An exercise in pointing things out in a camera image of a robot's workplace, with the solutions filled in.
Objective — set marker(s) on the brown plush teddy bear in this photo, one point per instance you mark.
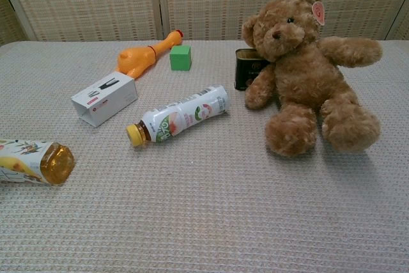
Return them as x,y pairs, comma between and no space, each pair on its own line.
303,74

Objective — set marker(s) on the orange rubber chicken toy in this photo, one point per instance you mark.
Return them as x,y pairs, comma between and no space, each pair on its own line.
137,60

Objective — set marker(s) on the yellow-capped tea bottle white label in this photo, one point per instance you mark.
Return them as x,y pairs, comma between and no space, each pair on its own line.
179,116

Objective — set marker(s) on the green cube block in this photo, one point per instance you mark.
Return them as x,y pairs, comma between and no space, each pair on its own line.
180,59

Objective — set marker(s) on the black and gold tin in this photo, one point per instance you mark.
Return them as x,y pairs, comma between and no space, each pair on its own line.
245,68

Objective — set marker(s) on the beige waffle-weave tablecloth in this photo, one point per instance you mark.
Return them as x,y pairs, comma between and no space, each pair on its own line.
191,206

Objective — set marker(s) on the white cardboard product box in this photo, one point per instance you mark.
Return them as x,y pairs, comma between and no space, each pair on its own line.
105,100

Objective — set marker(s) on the pink hang tag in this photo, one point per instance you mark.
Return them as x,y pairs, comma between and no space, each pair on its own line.
318,12

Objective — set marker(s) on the yellow juice bottle illustrated label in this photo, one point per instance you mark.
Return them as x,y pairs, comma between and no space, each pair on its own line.
28,164

